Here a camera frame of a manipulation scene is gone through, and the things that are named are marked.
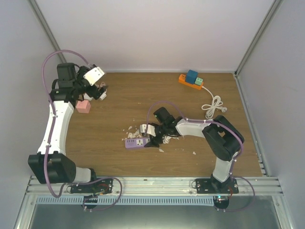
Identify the pink cube adapter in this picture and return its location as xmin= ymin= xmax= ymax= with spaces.
xmin=75 ymin=100 xmax=91 ymax=114

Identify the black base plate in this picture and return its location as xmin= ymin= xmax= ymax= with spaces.
xmin=195 ymin=177 xmax=239 ymax=194
xmin=67 ymin=178 xmax=113 ymax=195

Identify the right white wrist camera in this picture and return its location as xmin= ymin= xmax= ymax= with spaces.
xmin=140 ymin=124 xmax=156 ymax=137

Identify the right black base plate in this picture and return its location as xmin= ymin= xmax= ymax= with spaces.
xmin=195 ymin=177 xmax=239 ymax=194

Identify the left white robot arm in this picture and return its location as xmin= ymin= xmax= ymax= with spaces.
xmin=28 ymin=63 xmax=107 ymax=193

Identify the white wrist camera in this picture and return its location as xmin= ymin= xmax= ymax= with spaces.
xmin=83 ymin=65 xmax=105 ymax=86
xmin=140 ymin=124 xmax=156 ymax=137

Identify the white square plug adapter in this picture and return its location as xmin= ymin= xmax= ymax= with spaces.
xmin=83 ymin=94 xmax=93 ymax=101

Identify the purple power strip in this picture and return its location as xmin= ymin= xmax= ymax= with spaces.
xmin=125 ymin=137 xmax=150 ymax=149

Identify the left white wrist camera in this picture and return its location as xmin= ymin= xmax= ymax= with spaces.
xmin=83 ymin=65 xmax=105 ymax=86

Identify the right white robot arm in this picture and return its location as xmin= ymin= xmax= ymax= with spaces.
xmin=140 ymin=107 xmax=244 ymax=193

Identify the orange power strip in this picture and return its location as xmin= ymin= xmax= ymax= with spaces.
xmin=178 ymin=74 xmax=204 ymax=91

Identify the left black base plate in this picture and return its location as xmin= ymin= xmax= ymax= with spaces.
xmin=67 ymin=178 xmax=113 ymax=195

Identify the blue cube adapter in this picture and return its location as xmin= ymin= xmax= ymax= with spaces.
xmin=185 ymin=70 xmax=198 ymax=84

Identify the white cord of orange strip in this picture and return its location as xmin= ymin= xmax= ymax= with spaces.
xmin=202 ymin=85 xmax=228 ymax=120

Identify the grey slotted cable duct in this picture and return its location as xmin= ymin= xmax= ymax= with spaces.
xmin=36 ymin=195 xmax=214 ymax=206

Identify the white cord of purple strip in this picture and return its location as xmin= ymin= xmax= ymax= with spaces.
xmin=162 ymin=134 xmax=180 ymax=145

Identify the aluminium front rail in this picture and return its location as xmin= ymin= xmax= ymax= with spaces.
xmin=25 ymin=176 xmax=284 ymax=197

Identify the green cube adapter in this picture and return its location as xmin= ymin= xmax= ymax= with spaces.
xmin=194 ymin=77 xmax=203 ymax=86

